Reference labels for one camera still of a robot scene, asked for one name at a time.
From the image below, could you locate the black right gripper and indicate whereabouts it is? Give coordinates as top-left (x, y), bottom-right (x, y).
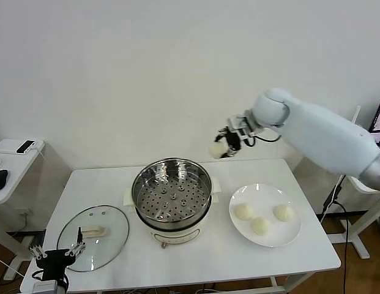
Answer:
top-left (215, 128), bottom-right (244, 159)

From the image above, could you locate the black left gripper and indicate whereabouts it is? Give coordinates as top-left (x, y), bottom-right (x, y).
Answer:
top-left (28, 227), bottom-right (87, 281)

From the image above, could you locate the white steamed baozi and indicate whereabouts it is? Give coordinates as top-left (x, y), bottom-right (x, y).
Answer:
top-left (250, 216), bottom-right (272, 236)
top-left (273, 204), bottom-right (295, 222)
top-left (209, 141), bottom-right (228, 159)
top-left (235, 203), bottom-right (255, 221)

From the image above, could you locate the glass lid with cream handle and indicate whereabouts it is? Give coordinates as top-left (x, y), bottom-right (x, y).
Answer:
top-left (56, 205), bottom-right (130, 273)

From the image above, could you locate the stainless steel steamer basket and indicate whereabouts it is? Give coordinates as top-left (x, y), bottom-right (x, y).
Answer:
top-left (124, 157), bottom-right (223, 224)

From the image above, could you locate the white power adapter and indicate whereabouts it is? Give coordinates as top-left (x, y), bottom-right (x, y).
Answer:
top-left (19, 208), bottom-right (34, 229)

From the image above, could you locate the white round plate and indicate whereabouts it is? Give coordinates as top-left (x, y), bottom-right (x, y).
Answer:
top-left (228, 183), bottom-right (302, 248)

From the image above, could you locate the white side table with phone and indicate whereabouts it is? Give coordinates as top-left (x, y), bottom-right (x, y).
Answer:
top-left (0, 139), bottom-right (45, 281)

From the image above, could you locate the cream electric cooker pot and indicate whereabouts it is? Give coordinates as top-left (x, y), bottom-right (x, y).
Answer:
top-left (121, 192), bottom-right (220, 249)

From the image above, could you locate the white and black phone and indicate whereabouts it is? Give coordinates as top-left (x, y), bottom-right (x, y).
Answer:
top-left (16, 140), bottom-right (37, 154)

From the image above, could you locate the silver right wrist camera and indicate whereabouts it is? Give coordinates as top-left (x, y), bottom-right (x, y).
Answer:
top-left (228, 115), bottom-right (255, 141)

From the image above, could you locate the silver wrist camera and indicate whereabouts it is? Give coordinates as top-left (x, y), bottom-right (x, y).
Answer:
top-left (228, 115), bottom-right (255, 141)
top-left (32, 281), bottom-right (69, 294)

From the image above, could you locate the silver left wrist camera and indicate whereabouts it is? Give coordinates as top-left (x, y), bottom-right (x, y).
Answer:
top-left (32, 281), bottom-right (69, 294)

